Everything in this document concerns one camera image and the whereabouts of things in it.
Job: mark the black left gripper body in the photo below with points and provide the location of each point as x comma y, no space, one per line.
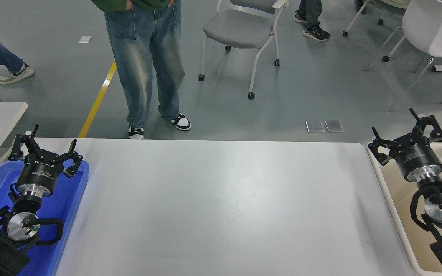
38,172

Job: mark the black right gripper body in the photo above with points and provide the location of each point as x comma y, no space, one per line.
418,159

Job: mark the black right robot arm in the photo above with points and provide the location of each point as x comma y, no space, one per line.
439,214

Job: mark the person's right hand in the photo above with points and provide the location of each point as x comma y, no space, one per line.
129,4

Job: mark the person's left hand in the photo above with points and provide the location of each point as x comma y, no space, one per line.
170,2

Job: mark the large pale plastic bin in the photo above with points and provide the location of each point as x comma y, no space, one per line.
390,180

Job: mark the blue plastic tray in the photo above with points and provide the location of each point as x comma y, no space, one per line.
67,199

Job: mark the metal floor plate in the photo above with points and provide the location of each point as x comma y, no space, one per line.
315,126
334,125

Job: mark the white plastic shell chair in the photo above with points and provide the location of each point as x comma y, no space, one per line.
424,23

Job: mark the white-framed wheeled chair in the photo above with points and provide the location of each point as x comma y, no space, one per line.
345,33

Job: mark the grey padded wheeled chair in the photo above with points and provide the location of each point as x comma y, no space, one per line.
240,28

